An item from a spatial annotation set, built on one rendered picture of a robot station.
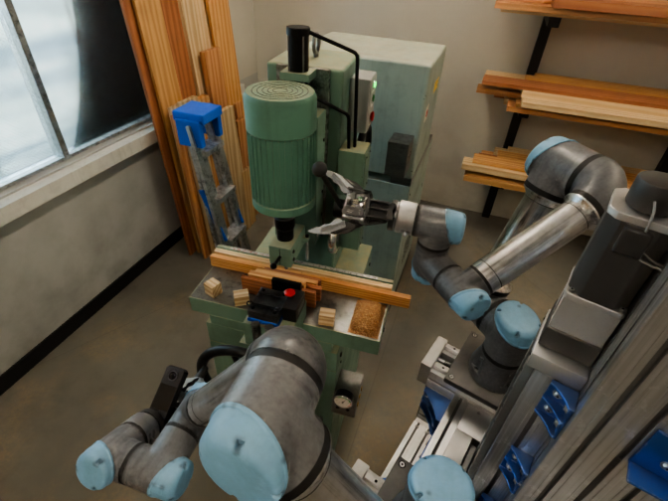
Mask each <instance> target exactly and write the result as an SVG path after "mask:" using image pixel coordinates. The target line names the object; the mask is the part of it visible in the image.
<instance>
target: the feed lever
mask: <svg viewBox="0 0 668 501"><path fill-rule="evenodd" d="M312 173H313V174H314V175H315V176H316V177H321V179H322V180H323V182H324V184H325V185H326V187H327V189H328V190H329V192H330V194H331V195H332V197H333V199H334V200H335V202H334V205H333V217H335V218H340V219H342V218H341V217H342V214H343V213H342V210H343V206H344V205H345V202H346V200H343V199H339V197H338V195H337V194H336V192H335V190H334V188H333V186H332V185H331V183H330V181H329V179H328V177H327V175H326V173H327V166H326V164H325V163H324V162H322V161H317V162H315V163H314V164H313V166H312Z"/></svg>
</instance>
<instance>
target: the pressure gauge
mask: <svg viewBox="0 0 668 501"><path fill-rule="evenodd" d="M344 401H345V402H344ZM353 401H354V395H353V394H352V393H351V392H350V391H348V390H345V389H339V390H337V391H336V392H335V395H334V398H333V403H334V404H335V405H336V406H337V407H339V408H342V409H350V408H351V407H352V406H353ZM342 402H344V403H343V404H342Z"/></svg>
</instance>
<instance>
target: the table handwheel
mask: <svg viewBox="0 0 668 501"><path fill-rule="evenodd" d="M247 349H248V348H244V347H240V346H235V345H218V346H214V347H211V348H208V349H207V350H205V351H204V352H203V353H202V354H201V355H200V357H199V358H198V361H197V373H198V372H199V371H200V369H201V368H202V367H203V366H207V364H208V362H209V360H210V359H212V358H214V357H218V356H232V359H233V361H234V362H236V361H237V360H239V358H241V357H243V356H244V355H245V354H246V352H247ZM211 380H212V378H211V376H210V375H209V372H208V371H207V374H206V376H205V378H204V381H205V383H208V382H209V381H211Z"/></svg>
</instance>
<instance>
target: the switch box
mask: <svg viewBox="0 0 668 501"><path fill-rule="evenodd" d="M374 81H375V82H376V81H377V72H372V71H364V70H359V86H358V116H357V132H360V133H366V132H367V130H368V129H369V127H370V125H371V123H372V121H371V119H370V115H371V112H372V111H374V101H373V105H372V106H371V104H372V95H373V94H375V91H376V88H375V87H373V84H374ZM373 90H374V91H373ZM372 91H373V93H372ZM354 98H355V74H353V76H352V77H351V81H350V97H349V112H348V113H349V115H350V118H351V131H353V132H354ZM370 121H371V123H370ZM369 123H370V125H369Z"/></svg>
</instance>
